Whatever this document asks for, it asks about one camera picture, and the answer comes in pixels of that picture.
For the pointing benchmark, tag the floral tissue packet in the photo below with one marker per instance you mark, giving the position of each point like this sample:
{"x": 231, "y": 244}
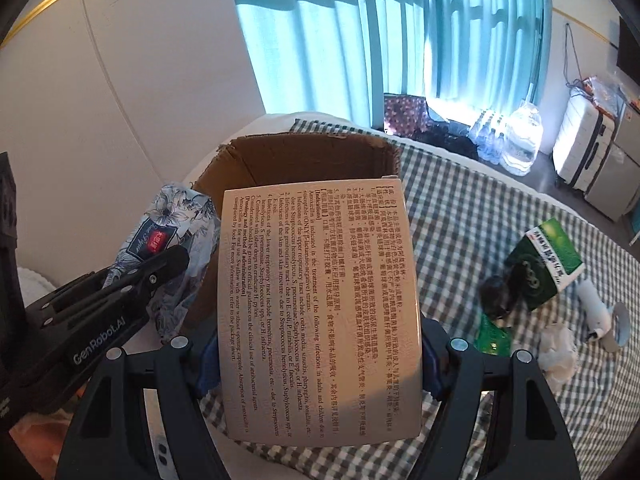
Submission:
{"x": 170, "y": 215}

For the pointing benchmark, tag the orange printed cloth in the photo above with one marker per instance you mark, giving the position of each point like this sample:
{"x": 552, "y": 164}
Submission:
{"x": 40, "y": 432}

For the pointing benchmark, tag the teal curtain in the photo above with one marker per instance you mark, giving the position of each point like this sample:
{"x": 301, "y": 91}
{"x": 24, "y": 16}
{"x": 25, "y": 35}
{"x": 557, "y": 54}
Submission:
{"x": 350, "y": 35}

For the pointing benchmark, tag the pack of water bottles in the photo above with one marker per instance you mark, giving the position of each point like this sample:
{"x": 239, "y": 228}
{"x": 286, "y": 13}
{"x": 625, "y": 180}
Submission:
{"x": 489, "y": 135}

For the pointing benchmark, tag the black clothes pile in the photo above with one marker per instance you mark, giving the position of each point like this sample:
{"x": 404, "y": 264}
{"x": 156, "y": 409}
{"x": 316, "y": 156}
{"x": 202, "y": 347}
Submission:
{"x": 450, "y": 140}

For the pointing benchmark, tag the crumpled white tissue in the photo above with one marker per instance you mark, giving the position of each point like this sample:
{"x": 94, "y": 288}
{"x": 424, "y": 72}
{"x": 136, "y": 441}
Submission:
{"x": 557, "y": 355}

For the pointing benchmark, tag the grey tape roll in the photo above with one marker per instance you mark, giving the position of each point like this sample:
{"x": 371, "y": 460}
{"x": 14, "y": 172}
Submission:
{"x": 620, "y": 330}

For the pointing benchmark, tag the dark floral bag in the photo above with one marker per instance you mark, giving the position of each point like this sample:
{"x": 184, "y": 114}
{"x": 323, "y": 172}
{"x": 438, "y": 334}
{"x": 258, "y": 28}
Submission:
{"x": 405, "y": 115}

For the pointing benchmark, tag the green medicine box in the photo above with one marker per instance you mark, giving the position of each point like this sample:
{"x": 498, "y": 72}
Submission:
{"x": 550, "y": 255}

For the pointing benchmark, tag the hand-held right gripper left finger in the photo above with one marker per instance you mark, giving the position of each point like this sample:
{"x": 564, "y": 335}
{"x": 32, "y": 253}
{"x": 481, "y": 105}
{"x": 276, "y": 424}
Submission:
{"x": 207, "y": 374}

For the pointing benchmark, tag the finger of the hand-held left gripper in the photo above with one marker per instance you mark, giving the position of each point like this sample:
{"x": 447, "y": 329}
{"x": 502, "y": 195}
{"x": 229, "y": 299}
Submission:
{"x": 150, "y": 272}

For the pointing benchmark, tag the clear plastic bag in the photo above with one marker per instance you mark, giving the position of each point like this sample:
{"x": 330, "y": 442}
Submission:
{"x": 605, "y": 92}

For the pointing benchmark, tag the brown cardboard box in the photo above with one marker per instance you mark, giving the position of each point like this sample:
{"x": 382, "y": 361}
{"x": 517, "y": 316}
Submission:
{"x": 310, "y": 160}

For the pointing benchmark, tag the grey small fridge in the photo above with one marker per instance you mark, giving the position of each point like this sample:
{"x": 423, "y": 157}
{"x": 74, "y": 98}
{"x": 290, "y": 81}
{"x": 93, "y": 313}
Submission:
{"x": 617, "y": 170}

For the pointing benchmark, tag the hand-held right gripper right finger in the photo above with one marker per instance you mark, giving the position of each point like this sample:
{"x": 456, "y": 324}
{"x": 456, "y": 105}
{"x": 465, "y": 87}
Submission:
{"x": 431, "y": 365}

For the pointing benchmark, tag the white printed medicine box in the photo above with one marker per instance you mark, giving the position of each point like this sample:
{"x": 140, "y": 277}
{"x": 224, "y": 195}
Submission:
{"x": 320, "y": 310}

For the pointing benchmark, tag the white suitcase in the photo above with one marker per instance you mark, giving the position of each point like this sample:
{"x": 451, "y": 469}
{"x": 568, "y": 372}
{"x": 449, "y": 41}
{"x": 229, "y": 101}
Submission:
{"x": 582, "y": 145}

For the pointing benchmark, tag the large clear water jug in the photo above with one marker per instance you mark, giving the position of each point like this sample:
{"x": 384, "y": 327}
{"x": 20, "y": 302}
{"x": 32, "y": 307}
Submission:
{"x": 522, "y": 140}

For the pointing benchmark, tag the green foil packet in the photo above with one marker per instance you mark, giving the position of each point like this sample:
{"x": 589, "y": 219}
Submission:
{"x": 492, "y": 337}

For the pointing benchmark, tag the white plastic bottle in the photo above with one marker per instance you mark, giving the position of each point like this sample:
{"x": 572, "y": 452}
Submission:
{"x": 595, "y": 310}

